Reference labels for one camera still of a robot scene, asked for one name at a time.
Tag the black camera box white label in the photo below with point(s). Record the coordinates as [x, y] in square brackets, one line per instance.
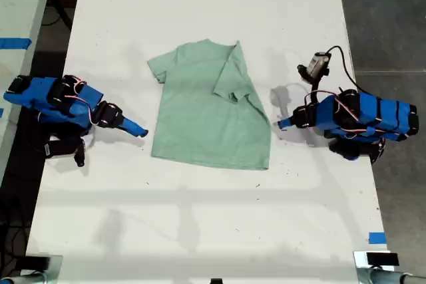
[61, 149]

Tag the pale green T-shirt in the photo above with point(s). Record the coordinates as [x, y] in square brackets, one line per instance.
[199, 117]

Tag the small black block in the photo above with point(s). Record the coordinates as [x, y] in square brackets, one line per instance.
[216, 281]

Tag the blue and black arm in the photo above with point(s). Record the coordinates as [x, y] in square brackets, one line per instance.
[43, 97]
[376, 114]

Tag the black and silver camera box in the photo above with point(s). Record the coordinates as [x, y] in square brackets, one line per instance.
[319, 64]

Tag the metal table clamp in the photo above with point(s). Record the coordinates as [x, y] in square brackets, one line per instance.
[376, 274]
[50, 274]

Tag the long blue tape strip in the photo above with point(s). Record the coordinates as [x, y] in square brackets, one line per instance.
[15, 43]

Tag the small black box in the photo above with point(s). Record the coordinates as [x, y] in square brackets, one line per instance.
[382, 259]
[37, 262]

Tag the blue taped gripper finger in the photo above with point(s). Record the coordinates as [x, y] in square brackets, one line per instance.
[133, 123]
[289, 125]
[130, 130]
[287, 121]

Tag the black camera stalk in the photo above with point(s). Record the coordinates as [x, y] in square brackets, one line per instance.
[314, 86]

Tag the short blue tape strip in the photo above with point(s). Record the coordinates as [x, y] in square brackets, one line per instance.
[377, 237]

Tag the pale side table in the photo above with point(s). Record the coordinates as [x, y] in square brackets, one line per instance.
[20, 1]

